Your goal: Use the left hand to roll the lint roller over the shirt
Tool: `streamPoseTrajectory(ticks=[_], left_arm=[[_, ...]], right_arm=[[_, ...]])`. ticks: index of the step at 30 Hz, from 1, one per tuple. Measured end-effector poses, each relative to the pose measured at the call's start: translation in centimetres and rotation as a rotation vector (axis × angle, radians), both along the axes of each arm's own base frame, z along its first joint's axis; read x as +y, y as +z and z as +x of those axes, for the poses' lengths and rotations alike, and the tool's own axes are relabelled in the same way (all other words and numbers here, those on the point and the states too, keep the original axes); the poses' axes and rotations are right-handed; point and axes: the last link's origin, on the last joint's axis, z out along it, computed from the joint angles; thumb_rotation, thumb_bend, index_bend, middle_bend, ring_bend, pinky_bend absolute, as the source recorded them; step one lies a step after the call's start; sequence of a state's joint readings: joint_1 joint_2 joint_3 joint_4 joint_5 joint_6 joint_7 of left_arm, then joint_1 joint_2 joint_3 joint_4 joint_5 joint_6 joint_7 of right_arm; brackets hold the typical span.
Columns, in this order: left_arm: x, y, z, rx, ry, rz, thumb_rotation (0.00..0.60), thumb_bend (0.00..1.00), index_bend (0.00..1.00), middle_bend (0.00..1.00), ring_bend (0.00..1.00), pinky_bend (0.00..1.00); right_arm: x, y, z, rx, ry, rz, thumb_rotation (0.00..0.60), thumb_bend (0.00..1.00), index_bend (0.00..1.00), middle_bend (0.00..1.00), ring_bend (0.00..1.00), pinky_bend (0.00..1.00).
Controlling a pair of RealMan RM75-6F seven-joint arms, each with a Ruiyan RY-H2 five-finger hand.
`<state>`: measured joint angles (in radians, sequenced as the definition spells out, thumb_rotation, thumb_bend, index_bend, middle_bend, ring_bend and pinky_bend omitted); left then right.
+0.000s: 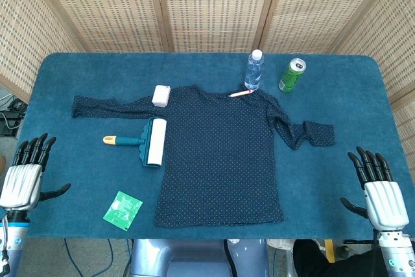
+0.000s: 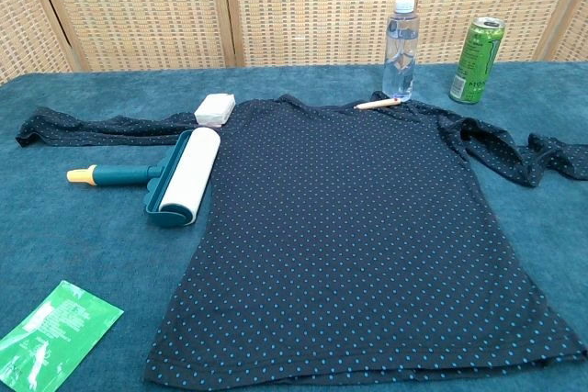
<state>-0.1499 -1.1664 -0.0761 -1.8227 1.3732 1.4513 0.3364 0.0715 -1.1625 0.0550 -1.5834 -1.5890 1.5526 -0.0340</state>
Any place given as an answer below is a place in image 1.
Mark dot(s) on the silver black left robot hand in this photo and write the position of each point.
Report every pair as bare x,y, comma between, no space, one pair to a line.
22,183

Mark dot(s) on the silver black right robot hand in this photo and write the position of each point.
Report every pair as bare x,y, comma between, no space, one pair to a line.
386,202

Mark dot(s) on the teal white lint roller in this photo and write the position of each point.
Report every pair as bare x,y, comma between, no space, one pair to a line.
155,140

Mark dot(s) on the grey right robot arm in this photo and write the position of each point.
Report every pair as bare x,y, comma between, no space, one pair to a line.
397,254

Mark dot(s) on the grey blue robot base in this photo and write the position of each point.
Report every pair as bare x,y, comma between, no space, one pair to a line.
194,257

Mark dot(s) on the dark polka dot shirt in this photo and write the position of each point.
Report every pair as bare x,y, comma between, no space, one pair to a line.
220,160

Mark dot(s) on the black flat bar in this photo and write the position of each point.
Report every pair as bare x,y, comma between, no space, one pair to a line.
360,241

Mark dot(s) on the yellow floor tape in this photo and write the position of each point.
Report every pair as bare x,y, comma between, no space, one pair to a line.
329,251

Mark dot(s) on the person's dark trouser leg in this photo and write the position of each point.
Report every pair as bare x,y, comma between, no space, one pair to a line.
324,259

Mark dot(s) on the green foil packet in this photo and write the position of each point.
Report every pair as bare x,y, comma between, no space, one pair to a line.
122,210

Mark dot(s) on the white shoe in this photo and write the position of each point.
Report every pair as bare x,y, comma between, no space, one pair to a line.
280,243

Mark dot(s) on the blue carpet table cover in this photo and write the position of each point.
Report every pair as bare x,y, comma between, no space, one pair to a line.
97,69

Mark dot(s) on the woven bamboo screen panel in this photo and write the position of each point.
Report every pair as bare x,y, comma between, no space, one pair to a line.
214,7
103,7
317,7
32,30
389,46

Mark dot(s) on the green drink can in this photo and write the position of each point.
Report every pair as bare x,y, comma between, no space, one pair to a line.
290,77

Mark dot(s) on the small white box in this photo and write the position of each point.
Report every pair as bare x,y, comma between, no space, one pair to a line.
161,96

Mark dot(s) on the clear plastic water bottle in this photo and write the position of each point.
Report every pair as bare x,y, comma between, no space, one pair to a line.
253,72

